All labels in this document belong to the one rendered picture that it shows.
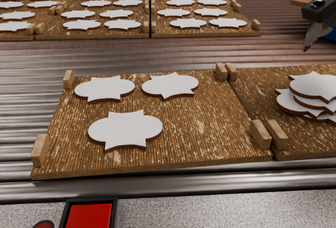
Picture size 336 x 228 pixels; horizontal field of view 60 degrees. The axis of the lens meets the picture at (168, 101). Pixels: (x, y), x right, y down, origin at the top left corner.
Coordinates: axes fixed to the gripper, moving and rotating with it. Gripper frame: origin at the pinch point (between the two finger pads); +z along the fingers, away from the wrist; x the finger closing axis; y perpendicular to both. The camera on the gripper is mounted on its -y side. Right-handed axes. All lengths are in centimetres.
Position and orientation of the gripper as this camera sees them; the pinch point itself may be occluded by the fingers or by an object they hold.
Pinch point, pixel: (325, 65)
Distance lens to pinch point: 71.1
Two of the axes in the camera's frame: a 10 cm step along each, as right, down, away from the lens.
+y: 9.4, -1.7, 2.8
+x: -3.3, -4.9, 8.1
